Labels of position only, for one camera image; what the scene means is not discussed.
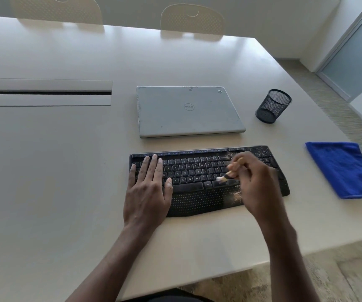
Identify cream perforated chair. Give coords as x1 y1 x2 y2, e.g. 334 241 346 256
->
160 4 226 36
9 0 103 25

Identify person's right forearm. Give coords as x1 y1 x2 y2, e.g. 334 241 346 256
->
264 231 322 302

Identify small wooden brush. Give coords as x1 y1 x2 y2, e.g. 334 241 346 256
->
215 157 244 183

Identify person's black clothing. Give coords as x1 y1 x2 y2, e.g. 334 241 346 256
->
118 288 215 302

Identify silver laptop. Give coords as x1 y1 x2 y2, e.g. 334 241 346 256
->
136 86 247 139

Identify person's left forearm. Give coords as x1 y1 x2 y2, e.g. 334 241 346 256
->
64 223 156 302

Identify black keyboard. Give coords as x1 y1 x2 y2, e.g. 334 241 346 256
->
129 145 291 218

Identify grey desk cable slot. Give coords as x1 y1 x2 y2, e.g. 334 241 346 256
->
0 78 113 108

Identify person's right hand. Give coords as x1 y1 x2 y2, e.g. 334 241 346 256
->
227 151 296 246

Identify frosted glass door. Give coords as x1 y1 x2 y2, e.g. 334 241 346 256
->
313 0 362 103

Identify person's left hand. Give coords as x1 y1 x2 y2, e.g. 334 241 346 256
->
123 154 174 233

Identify blue microfibre cloth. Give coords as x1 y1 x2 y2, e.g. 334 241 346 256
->
305 141 362 200

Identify black mesh pen holder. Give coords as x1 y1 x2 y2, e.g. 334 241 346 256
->
255 89 293 124

